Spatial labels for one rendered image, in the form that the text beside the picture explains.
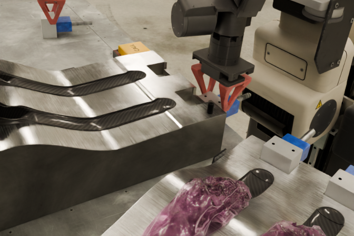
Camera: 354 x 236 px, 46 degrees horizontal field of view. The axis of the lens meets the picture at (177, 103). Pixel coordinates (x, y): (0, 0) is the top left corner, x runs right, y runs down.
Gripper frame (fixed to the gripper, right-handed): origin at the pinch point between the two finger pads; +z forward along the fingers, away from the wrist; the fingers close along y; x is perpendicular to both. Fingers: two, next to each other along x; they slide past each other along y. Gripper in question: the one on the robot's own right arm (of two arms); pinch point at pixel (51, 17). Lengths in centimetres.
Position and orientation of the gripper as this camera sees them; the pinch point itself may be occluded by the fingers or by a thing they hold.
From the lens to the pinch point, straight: 116.8
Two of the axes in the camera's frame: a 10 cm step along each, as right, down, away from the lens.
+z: -0.9, 8.4, 5.4
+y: 3.2, 5.3, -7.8
